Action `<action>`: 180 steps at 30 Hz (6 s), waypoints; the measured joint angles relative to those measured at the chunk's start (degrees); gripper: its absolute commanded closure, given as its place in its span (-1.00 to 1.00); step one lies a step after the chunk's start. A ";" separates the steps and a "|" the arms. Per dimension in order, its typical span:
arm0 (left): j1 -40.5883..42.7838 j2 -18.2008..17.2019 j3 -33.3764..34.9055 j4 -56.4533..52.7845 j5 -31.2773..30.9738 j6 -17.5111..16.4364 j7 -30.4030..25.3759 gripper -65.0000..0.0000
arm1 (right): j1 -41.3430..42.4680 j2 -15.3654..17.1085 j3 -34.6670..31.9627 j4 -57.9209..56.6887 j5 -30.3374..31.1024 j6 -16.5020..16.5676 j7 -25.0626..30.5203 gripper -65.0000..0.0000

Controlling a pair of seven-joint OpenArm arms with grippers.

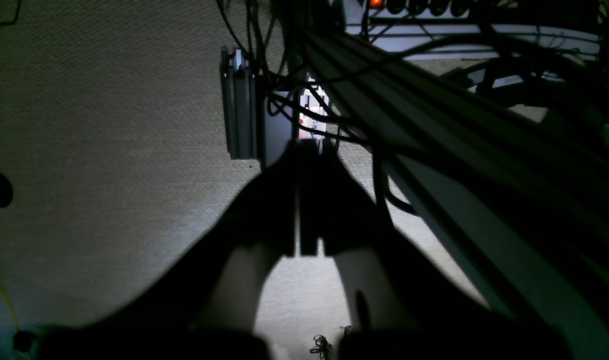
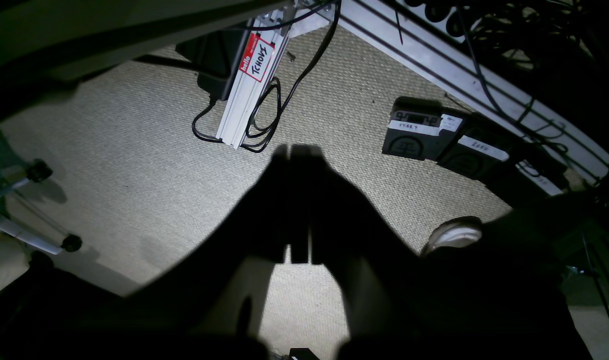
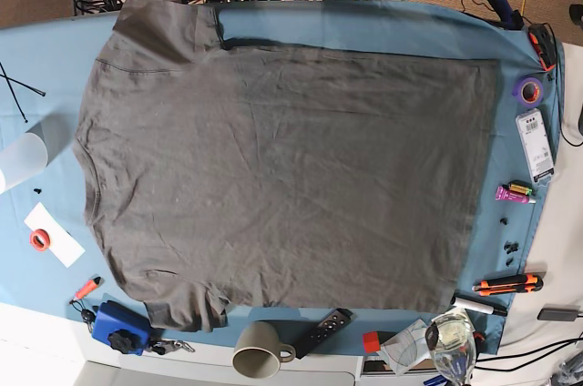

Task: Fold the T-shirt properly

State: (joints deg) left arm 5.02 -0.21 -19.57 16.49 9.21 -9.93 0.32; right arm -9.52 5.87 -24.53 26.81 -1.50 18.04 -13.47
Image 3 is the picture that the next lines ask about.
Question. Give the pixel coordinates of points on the grey T-shirt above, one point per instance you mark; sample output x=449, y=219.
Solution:
x=275, y=175

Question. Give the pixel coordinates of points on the black remote control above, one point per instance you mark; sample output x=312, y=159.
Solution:
x=317, y=334

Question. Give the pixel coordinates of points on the beige ceramic mug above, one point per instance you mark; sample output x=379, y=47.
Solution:
x=259, y=353

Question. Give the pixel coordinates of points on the red cube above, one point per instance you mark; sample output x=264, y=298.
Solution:
x=371, y=342

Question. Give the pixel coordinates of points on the purple glue tube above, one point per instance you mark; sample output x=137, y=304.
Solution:
x=512, y=196

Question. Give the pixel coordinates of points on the folded clear plastic bag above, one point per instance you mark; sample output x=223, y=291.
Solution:
x=406, y=349

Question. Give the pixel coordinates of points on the white black marker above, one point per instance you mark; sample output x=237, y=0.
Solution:
x=487, y=309

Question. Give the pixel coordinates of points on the metal keys carabiner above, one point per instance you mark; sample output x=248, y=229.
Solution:
x=164, y=347

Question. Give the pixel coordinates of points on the yellow green battery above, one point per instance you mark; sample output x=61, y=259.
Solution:
x=520, y=188

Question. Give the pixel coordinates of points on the orange marker pen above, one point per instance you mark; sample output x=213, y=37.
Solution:
x=87, y=288

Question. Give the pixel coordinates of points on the blue block with black knob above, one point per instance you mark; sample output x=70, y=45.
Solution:
x=121, y=329

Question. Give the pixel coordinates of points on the clear wine glass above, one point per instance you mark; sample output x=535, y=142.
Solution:
x=452, y=347

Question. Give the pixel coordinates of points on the white paper sheet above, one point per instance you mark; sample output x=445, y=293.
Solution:
x=64, y=247

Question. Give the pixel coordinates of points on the white labelled package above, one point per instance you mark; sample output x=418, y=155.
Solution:
x=533, y=136

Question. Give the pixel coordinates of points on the purple tape roll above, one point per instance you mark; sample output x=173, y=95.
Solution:
x=528, y=91

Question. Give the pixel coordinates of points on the blue table cloth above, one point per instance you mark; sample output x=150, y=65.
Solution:
x=57, y=57

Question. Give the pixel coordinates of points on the orange black utility knife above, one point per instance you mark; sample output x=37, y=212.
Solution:
x=520, y=283

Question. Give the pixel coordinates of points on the orange tape roll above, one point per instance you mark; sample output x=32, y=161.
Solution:
x=40, y=240

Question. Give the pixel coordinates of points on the frosted plastic cup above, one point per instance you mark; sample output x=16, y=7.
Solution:
x=23, y=159

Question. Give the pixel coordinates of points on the blue black clamp tool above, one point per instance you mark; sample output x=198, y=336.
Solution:
x=509, y=18

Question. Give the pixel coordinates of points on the orange black tape measure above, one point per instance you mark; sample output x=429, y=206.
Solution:
x=543, y=43

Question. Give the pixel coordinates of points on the black zip tie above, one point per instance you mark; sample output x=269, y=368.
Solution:
x=16, y=88

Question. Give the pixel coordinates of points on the black power adapter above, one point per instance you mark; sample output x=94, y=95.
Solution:
x=558, y=314

